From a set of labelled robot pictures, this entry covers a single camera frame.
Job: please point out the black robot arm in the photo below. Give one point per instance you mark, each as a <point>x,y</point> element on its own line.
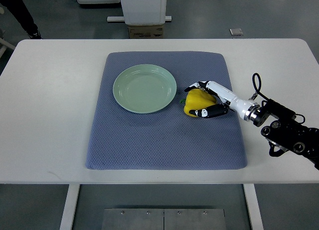
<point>287,132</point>

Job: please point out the light green plate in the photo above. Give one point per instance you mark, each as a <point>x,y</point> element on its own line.
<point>144,88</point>

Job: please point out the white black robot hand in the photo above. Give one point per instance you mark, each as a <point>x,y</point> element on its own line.
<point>226,100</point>

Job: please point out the blue textured mat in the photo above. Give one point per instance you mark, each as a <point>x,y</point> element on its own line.
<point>167,139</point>

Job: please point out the left white table leg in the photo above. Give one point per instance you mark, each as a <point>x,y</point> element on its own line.
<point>70,207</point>

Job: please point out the white machine column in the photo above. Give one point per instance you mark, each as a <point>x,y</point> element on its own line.
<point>142,12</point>

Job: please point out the white table leg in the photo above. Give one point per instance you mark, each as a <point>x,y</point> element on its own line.
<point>70,207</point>
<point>253,207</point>

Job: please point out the small grey floor plate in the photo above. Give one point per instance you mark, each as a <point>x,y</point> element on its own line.
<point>236,31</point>

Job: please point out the cardboard box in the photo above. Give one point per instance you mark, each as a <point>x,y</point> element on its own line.
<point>146,31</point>

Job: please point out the white chair base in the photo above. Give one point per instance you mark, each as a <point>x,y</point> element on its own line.
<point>4,45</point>

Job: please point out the right white table leg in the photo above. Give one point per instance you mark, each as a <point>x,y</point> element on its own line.
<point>253,207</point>

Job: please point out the person's dark trouser leg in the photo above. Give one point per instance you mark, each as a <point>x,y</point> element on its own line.
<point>19,10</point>

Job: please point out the yellow bell pepper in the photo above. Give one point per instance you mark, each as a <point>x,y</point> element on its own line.
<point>197,99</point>

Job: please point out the metal base plate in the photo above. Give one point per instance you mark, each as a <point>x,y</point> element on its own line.
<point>164,219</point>

